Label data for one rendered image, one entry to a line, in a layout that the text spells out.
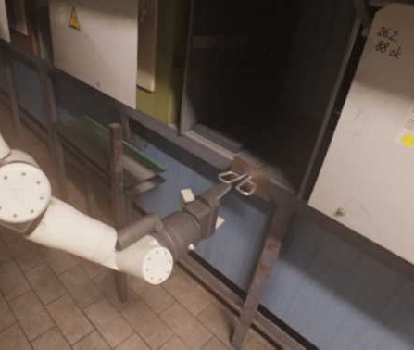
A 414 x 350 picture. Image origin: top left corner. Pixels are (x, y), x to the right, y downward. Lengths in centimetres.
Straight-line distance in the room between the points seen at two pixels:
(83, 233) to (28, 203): 11
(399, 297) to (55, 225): 84
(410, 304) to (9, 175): 93
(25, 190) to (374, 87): 54
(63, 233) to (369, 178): 52
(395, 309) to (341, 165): 51
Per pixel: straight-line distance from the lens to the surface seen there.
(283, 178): 90
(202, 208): 65
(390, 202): 62
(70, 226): 49
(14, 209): 43
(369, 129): 59
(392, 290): 96
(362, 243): 83
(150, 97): 114
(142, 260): 53
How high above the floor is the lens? 131
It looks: 33 degrees down
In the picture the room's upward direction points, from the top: 9 degrees clockwise
